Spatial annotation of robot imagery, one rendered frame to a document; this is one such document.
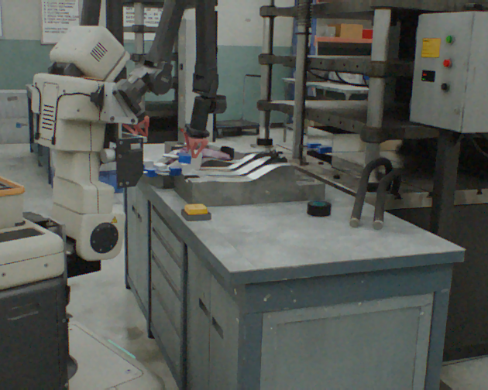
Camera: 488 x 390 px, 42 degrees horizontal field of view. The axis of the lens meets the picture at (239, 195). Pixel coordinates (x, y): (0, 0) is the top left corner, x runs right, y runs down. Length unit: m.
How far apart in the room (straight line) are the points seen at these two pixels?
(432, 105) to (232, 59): 7.76
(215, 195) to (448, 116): 0.85
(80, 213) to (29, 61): 7.34
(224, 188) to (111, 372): 0.72
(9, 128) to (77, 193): 6.68
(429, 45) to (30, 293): 1.59
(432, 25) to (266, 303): 1.25
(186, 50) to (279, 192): 4.43
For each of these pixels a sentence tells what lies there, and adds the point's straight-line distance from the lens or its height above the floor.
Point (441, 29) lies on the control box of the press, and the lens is 2.42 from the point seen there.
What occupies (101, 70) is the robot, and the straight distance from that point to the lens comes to 2.04.
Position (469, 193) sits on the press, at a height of 0.77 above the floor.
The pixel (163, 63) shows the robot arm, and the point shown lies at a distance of 1.97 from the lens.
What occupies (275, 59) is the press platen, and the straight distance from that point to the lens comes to 3.52.
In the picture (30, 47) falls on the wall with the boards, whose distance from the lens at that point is 9.34.
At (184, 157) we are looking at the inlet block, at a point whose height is 0.96.
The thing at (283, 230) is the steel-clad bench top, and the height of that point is 0.80.
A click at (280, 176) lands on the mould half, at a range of 2.27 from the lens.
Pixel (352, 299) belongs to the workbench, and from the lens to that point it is 1.80.
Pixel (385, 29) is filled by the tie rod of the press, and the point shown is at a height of 1.41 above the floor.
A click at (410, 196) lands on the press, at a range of 2.64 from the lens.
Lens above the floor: 1.35
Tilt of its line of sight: 13 degrees down
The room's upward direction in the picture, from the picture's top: 2 degrees clockwise
